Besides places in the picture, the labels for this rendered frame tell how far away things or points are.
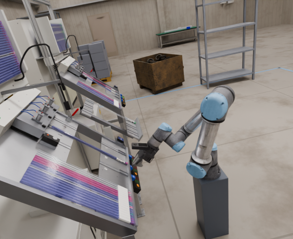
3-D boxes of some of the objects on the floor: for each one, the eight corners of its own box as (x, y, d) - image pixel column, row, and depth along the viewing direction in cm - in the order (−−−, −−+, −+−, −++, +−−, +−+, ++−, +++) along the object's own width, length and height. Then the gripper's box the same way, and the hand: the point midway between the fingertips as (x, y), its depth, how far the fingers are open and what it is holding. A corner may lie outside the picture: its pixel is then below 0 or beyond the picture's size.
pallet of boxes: (111, 81, 647) (101, 42, 598) (85, 86, 644) (73, 48, 595) (112, 73, 752) (103, 39, 702) (90, 78, 749) (80, 44, 700)
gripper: (160, 151, 129) (140, 175, 135) (157, 143, 138) (138, 166, 143) (149, 144, 126) (129, 170, 132) (147, 137, 135) (128, 161, 140)
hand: (132, 165), depth 136 cm, fingers closed
